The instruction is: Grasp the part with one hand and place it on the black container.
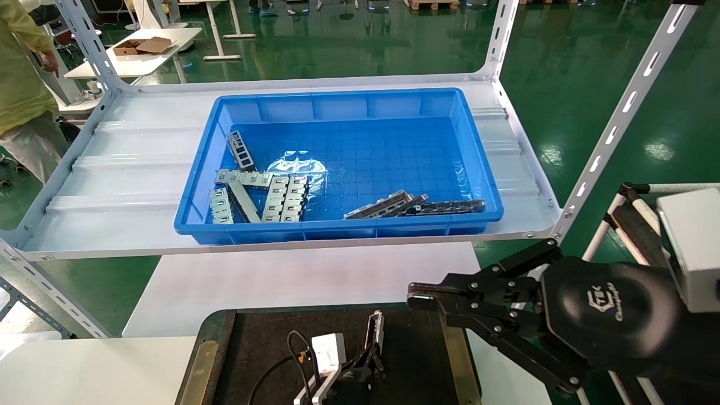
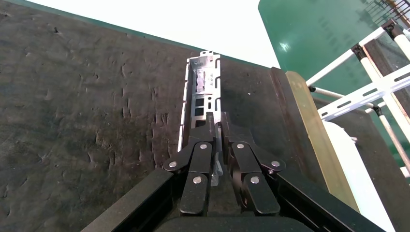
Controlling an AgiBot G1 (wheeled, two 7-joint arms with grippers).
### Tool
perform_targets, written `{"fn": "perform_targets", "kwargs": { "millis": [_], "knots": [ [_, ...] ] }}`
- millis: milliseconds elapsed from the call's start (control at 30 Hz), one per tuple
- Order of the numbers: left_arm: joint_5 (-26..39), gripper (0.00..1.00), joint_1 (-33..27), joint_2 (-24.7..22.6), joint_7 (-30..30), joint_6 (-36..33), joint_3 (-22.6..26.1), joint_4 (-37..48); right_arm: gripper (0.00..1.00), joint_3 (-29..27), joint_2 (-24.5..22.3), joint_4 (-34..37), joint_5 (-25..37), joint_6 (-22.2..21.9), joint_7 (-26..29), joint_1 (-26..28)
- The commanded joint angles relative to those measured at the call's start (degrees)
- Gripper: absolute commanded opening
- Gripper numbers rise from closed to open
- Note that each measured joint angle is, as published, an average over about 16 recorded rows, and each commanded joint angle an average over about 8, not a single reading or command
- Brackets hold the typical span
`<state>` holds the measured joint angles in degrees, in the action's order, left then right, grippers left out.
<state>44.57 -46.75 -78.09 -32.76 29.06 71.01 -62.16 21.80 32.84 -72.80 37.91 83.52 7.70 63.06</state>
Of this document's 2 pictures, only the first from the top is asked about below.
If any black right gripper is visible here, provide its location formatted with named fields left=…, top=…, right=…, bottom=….
left=408, top=241, right=720, bottom=394

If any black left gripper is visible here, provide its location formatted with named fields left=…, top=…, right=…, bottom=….
left=322, top=344, right=388, bottom=405

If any black container with brass edges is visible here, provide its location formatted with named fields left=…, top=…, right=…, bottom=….
left=175, top=301, right=483, bottom=405

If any blue plastic bin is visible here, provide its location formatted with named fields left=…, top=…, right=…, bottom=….
left=173, top=87, right=505, bottom=245

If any white metal shelf rack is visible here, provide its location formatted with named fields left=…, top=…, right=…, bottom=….
left=0, top=0, right=707, bottom=339

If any white work table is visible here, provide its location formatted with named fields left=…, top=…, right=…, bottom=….
left=65, top=27, right=203, bottom=79

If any white machine base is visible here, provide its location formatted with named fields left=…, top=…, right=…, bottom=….
left=56, top=79, right=106, bottom=122

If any flat cardboard box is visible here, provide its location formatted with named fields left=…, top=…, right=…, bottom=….
left=112, top=37, right=179, bottom=56

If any person in yellow coat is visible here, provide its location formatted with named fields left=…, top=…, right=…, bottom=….
left=0, top=0, right=71, bottom=186

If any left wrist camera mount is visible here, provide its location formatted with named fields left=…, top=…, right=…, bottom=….
left=295, top=333, right=347, bottom=405

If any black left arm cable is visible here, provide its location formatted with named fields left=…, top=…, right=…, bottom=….
left=247, top=329, right=316, bottom=405

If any dark perforated metal bracket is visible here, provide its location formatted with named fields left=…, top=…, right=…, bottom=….
left=400, top=199, right=486, bottom=218

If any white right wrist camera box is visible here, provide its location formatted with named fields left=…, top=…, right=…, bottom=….
left=657, top=188, right=720, bottom=313

